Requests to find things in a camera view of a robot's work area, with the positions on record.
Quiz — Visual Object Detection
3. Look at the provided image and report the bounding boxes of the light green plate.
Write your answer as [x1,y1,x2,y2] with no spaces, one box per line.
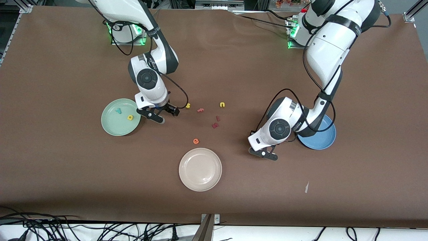
[101,98,141,137]

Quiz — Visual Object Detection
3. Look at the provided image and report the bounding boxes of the beige plate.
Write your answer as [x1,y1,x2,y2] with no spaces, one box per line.
[179,148,222,192]

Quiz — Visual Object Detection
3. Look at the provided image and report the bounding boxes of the brown table cover sheet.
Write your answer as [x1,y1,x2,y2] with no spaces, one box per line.
[0,6,428,229]

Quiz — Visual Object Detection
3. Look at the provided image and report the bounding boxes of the grey metal device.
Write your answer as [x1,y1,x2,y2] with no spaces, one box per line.
[195,0,244,10]

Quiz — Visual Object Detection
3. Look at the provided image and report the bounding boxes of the small metal mounting plate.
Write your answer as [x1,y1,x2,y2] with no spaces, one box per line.
[201,214,220,225]

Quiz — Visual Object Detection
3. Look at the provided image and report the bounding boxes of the blue plate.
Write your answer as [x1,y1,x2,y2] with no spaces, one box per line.
[297,114,336,150]

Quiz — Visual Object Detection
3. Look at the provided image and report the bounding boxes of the orange artificial flowers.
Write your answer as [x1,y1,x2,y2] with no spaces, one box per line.
[276,0,310,9]

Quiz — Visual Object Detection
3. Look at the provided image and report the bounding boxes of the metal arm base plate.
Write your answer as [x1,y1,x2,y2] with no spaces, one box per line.
[111,13,149,46]
[286,16,310,50]

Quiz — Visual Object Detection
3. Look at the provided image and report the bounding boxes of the grey metal post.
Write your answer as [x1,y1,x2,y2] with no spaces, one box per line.
[191,214,214,241]

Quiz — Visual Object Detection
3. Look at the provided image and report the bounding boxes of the thin black table cable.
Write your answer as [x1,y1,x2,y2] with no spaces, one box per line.
[266,9,290,20]
[234,13,291,29]

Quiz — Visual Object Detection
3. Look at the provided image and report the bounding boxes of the tangled black cables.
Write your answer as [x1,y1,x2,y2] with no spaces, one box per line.
[0,206,201,241]

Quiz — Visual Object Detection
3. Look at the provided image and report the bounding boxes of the aluminium frame corner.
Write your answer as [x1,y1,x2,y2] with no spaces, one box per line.
[403,0,428,23]
[0,4,34,66]

